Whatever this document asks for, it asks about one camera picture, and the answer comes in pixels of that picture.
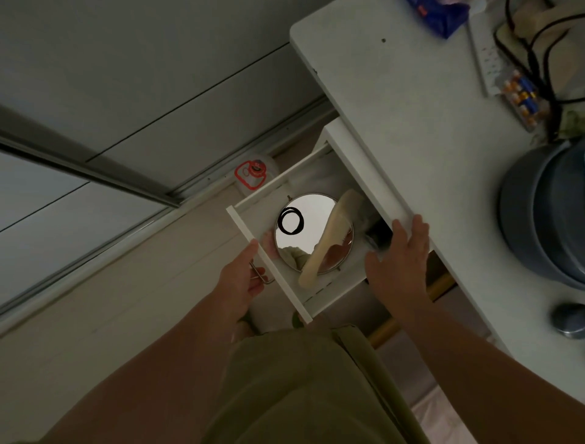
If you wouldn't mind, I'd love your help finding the person's right hand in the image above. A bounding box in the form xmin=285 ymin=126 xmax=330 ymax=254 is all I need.
xmin=364 ymin=214 xmax=431 ymax=321

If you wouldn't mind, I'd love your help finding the white bottle with red label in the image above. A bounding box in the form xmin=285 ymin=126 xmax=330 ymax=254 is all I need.
xmin=234 ymin=155 xmax=280 ymax=198

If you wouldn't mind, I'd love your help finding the small grey round lid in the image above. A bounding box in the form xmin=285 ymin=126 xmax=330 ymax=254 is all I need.
xmin=550 ymin=302 xmax=585 ymax=340

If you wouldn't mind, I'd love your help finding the cream comb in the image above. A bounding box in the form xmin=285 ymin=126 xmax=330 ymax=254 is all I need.
xmin=298 ymin=189 xmax=366 ymax=290

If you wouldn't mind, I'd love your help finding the black hair tie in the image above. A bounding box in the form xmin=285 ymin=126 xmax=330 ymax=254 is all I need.
xmin=277 ymin=207 xmax=305 ymax=236

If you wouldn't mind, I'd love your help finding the white drawer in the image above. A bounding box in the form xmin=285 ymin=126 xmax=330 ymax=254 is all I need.
xmin=226 ymin=142 xmax=414 ymax=325

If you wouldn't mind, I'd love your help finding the yellow pole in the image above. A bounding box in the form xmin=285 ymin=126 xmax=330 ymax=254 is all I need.
xmin=367 ymin=272 xmax=458 ymax=349

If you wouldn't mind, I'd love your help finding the grey metal door frame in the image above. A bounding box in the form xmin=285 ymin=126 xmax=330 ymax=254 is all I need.
xmin=0 ymin=104 xmax=183 ymax=209

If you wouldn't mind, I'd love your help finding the white power strip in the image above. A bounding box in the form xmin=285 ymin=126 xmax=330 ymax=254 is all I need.
xmin=466 ymin=13 xmax=509 ymax=98

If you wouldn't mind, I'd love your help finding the person's left forearm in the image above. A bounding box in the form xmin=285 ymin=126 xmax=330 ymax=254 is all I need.
xmin=39 ymin=289 xmax=257 ymax=444

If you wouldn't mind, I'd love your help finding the metal drawer handle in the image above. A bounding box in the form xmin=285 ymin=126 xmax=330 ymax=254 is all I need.
xmin=250 ymin=259 xmax=276 ymax=285

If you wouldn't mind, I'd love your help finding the small black jar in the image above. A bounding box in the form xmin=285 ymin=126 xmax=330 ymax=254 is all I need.
xmin=364 ymin=219 xmax=395 ymax=252

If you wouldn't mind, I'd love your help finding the olive green clothing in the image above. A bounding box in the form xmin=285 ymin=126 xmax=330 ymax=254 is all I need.
xmin=200 ymin=323 xmax=431 ymax=444

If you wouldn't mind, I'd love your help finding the person's right forearm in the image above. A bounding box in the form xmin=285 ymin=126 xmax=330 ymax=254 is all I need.
xmin=388 ymin=295 xmax=585 ymax=444

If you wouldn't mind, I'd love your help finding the cream bag with black straps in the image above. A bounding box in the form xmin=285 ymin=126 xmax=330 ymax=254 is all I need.
xmin=493 ymin=0 xmax=585 ymax=141

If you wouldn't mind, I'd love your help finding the person's left hand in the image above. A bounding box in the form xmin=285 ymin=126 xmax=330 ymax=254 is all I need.
xmin=214 ymin=239 xmax=269 ymax=321

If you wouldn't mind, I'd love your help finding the round mirror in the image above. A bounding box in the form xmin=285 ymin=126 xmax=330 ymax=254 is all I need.
xmin=274 ymin=192 xmax=355 ymax=275

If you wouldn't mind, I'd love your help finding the pink cloth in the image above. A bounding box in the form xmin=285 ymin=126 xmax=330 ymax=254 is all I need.
xmin=410 ymin=383 xmax=463 ymax=444

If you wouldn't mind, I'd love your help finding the grey-blue bucket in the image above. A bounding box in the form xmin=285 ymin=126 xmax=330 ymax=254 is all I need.
xmin=497 ymin=139 xmax=585 ymax=292

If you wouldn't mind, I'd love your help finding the blue tissue packet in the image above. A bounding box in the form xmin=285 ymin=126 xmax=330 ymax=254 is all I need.
xmin=406 ymin=0 xmax=471 ymax=40

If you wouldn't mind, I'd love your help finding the metal floor door track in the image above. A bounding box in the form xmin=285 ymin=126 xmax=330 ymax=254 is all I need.
xmin=0 ymin=97 xmax=340 ymax=321

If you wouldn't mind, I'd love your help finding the pill blister pack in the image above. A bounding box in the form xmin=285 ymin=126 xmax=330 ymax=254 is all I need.
xmin=500 ymin=69 xmax=552 ymax=134

